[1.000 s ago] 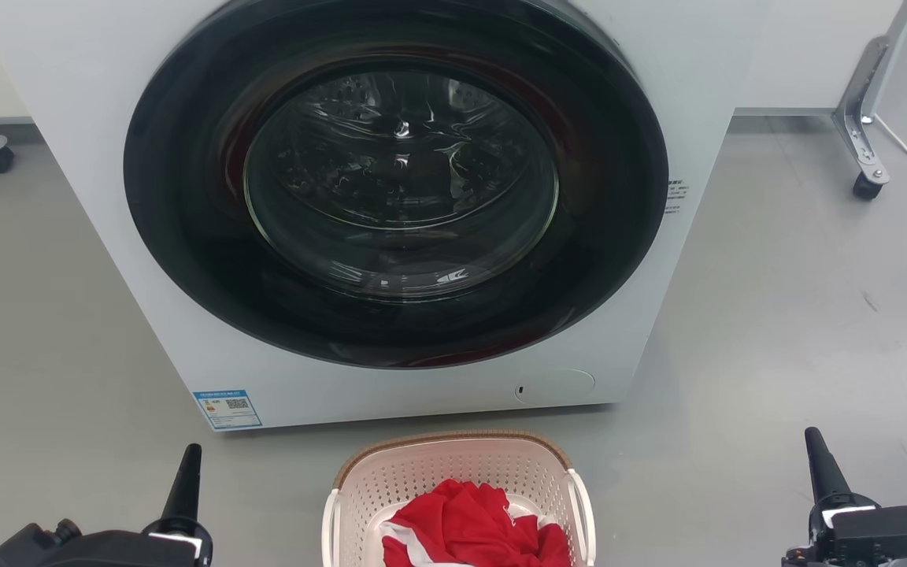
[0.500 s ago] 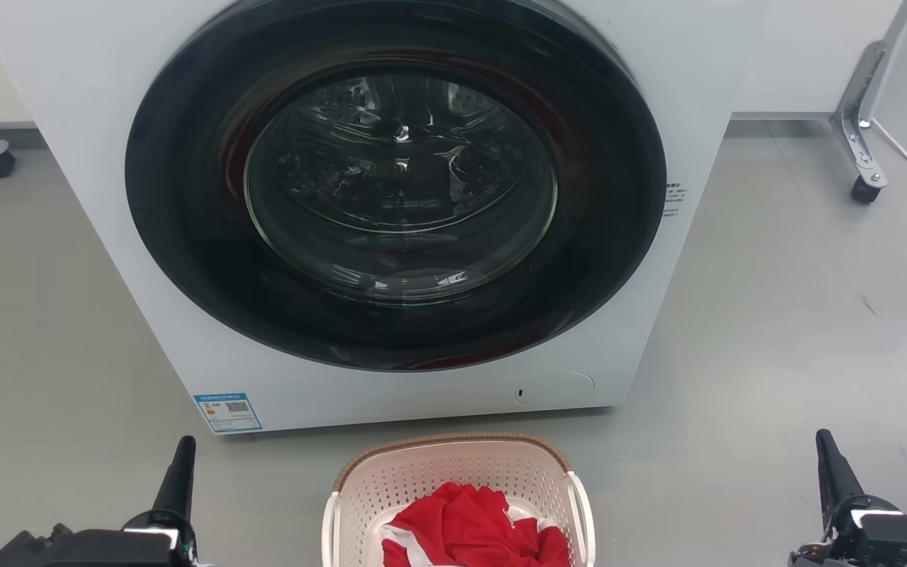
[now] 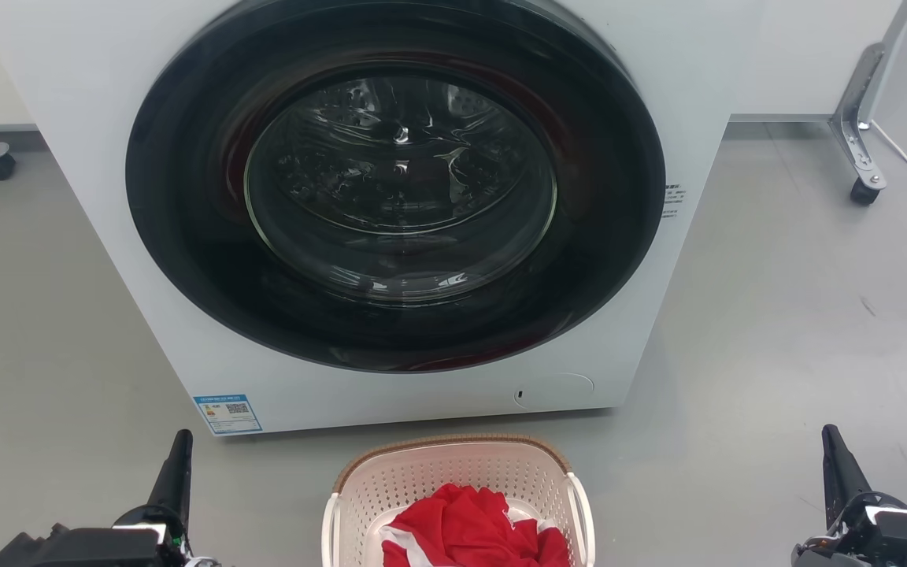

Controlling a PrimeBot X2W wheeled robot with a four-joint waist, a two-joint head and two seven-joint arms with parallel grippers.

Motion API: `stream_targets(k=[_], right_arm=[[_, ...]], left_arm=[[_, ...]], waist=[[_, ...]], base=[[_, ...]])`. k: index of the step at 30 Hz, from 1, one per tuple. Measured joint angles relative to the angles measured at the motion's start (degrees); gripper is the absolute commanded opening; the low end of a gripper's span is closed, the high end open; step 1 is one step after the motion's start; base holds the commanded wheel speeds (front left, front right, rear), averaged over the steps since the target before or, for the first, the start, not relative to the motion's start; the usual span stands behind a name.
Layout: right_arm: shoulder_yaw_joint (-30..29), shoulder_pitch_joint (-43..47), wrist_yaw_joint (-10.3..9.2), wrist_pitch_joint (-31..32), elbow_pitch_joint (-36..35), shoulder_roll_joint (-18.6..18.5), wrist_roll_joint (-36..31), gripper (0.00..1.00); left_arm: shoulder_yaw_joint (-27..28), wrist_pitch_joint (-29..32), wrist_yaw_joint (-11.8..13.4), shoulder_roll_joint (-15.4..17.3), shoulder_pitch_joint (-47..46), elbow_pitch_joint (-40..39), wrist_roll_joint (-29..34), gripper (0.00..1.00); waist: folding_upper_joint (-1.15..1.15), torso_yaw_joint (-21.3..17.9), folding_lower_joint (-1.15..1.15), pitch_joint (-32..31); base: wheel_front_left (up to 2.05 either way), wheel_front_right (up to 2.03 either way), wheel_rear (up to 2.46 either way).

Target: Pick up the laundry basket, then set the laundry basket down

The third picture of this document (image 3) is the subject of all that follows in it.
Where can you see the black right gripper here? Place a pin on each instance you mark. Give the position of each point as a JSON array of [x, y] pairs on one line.
[[902, 543]]

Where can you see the grey metal frame leg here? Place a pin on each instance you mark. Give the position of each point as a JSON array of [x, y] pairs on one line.
[[855, 118]]

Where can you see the red and white garment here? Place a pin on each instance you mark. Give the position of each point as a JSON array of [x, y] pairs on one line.
[[461, 529]]

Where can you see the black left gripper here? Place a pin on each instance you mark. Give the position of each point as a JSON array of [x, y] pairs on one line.
[[99, 547]]

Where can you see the white perforated laundry basket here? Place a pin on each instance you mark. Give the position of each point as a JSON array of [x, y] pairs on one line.
[[422, 476]]

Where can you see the blue energy label sticker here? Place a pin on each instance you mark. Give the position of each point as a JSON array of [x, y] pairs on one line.
[[227, 414]]

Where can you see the white frame post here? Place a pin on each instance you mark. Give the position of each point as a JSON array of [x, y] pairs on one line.
[[890, 63]]

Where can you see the black round washing machine door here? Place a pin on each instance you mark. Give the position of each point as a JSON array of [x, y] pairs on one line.
[[186, 236]]

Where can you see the white front-load washing machine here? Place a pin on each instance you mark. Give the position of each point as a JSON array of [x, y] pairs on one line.
[[91, 118]]

